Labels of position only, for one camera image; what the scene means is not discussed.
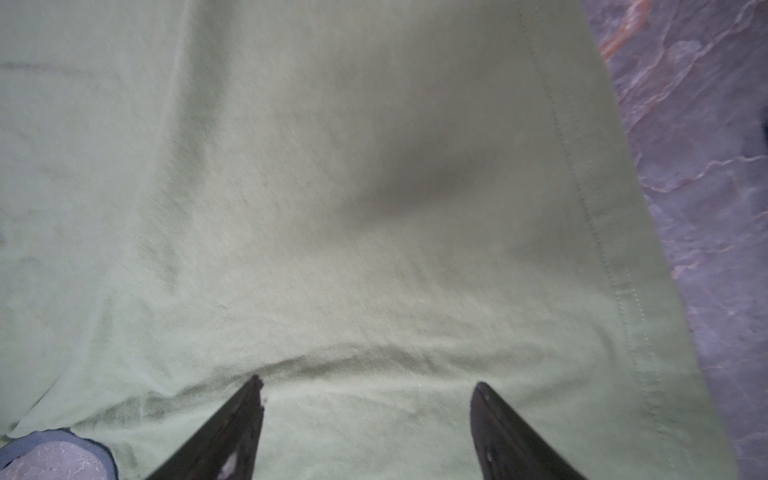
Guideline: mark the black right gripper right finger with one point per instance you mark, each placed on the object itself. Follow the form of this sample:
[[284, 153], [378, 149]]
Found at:
[[507, 447]]

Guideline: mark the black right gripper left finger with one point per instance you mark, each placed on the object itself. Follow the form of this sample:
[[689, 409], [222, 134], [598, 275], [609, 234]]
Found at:
[[225, 447]]

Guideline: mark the green tank top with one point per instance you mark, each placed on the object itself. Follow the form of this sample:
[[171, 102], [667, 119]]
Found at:
[[372, 205]]

